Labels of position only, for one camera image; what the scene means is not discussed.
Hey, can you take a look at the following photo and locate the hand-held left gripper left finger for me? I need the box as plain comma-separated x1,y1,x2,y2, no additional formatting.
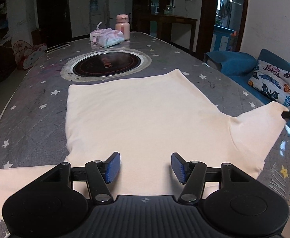
37,152,121,202

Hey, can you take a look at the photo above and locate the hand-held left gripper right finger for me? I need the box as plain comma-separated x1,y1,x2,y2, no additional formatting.
171,153,256,203

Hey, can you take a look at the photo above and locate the cream white shirt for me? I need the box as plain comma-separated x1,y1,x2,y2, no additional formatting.
0,69,289,222

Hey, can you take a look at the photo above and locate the butterfly print pillow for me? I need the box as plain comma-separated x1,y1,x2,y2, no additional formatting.
248,60,290,112

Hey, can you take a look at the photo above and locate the blue sofa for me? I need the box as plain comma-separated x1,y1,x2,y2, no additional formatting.
204,49,290,159

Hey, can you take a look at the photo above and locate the grey star-print table cover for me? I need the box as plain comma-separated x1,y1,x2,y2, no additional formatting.
0,32,290,238

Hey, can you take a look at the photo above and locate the round black induction cooktop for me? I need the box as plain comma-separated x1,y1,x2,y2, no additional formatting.
60,49,152,82

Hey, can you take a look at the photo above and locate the blue white cabinet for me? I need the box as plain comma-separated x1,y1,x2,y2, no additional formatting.
212,24,238,52

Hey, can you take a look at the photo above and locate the white wet wipes pack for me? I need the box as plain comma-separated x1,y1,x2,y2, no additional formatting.
96,35,125,48

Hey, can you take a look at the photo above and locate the dark flat bar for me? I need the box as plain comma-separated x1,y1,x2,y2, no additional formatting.
44,43,71,53

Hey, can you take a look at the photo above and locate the pink tissue pack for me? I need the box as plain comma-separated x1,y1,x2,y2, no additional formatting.
90,22,123,44

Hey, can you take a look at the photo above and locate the dark wooden console table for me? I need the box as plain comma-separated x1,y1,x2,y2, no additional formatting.
138,13,198,52

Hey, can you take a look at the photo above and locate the pink thermos bottle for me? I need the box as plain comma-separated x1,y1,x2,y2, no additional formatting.
114,14,131,41

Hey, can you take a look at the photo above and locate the pink mushroom play tent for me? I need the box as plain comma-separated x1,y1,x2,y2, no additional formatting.
12,40,48,70

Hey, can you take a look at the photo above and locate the water dispenser with blue bottle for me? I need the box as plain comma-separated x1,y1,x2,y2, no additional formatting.
89,0,101,36

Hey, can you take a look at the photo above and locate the dark wooden door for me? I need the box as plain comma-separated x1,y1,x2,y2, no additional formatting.
36,0,73,46

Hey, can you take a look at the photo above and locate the white refrigerator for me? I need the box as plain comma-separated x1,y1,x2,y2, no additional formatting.
108,0,128,20

